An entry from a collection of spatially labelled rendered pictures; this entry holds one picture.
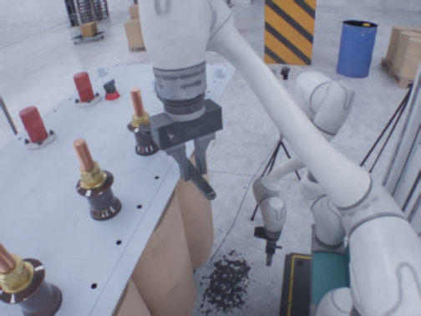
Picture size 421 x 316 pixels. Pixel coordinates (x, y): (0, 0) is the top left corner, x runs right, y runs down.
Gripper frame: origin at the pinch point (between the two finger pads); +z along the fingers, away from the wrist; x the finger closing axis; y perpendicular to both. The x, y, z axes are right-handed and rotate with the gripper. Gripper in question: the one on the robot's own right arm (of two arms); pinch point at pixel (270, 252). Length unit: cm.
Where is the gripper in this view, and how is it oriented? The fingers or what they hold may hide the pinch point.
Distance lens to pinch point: 158.4
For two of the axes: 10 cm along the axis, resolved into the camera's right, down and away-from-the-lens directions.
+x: 2.5, -5.9, 7.7
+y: 9.7, 1.0, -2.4
